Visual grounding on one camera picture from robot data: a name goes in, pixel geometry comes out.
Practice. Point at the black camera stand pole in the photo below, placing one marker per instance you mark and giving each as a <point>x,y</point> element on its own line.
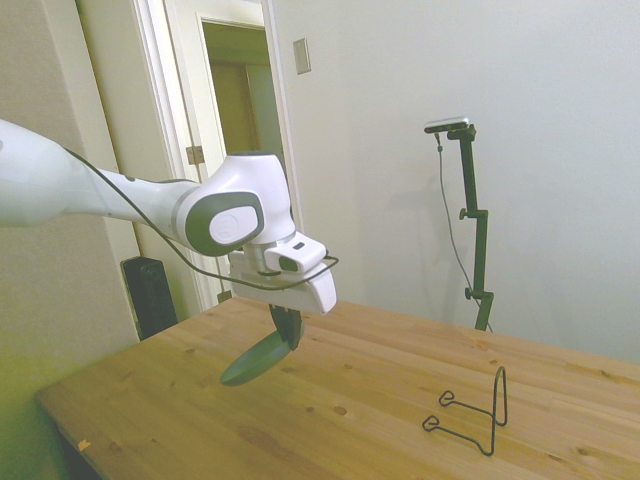
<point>477,240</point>

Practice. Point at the silver exterior camera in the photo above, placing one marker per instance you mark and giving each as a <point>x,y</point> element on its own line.
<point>447,124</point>

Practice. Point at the beige wall switch plate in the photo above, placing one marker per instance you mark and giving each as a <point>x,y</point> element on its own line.
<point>301,56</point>

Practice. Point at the metal door hinge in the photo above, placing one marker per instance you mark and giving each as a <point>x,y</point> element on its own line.
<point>195,154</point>

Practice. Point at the black box on floor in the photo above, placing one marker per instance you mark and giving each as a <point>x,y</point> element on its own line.
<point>150,300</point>

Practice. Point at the white door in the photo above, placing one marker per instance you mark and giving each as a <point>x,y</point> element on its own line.
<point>135,100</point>

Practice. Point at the teal round plate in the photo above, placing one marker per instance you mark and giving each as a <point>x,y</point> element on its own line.
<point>255,361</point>

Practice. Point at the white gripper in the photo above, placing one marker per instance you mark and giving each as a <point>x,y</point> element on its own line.
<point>295,295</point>

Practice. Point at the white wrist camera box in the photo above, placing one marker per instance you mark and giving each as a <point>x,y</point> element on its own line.
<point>300,255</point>

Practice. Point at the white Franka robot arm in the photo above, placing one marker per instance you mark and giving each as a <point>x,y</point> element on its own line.
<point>100,195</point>

